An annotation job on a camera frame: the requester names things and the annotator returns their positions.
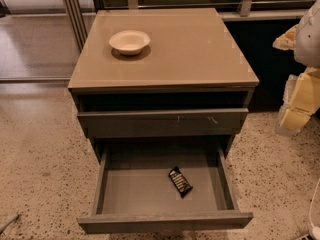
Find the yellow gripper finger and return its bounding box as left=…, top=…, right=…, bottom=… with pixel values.
left=279, top=67, right=320, bottom=131
left=272, top=25, right=298, bottom=50

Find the black rxbar chocolate wrapper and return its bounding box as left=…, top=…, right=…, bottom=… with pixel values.
left=168, top=167, right=193, bottom=198

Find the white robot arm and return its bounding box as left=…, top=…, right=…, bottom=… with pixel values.
left=273, top=0, right=320, bottom=136

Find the grey drawer cabinet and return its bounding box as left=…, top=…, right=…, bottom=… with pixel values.
left=69, top=9, right=259, bottom=155

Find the grey top drawer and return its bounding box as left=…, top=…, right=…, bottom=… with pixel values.
left=78, top=108, right=248, bottom=138

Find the open grey middle drawer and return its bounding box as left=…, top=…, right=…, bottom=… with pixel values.
left=78, top=142, right=253, bottom=234

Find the white bowl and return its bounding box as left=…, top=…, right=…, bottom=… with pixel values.
left=109, top=30, right=151, bottom=56

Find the grey rod on floor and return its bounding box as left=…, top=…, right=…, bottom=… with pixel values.
left=0, top=213, right=19, bottom=235

